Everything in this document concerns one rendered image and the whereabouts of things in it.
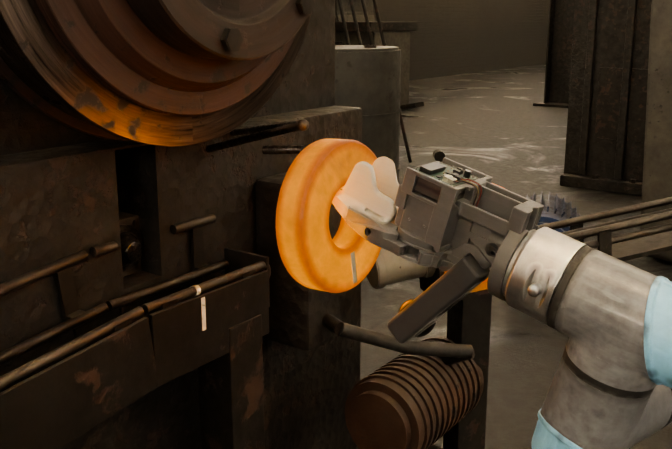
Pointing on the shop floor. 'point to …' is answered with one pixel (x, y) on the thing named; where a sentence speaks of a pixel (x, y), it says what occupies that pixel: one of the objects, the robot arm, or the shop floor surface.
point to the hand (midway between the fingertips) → (335, 197)
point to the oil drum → (372, 94)
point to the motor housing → (412, 401)
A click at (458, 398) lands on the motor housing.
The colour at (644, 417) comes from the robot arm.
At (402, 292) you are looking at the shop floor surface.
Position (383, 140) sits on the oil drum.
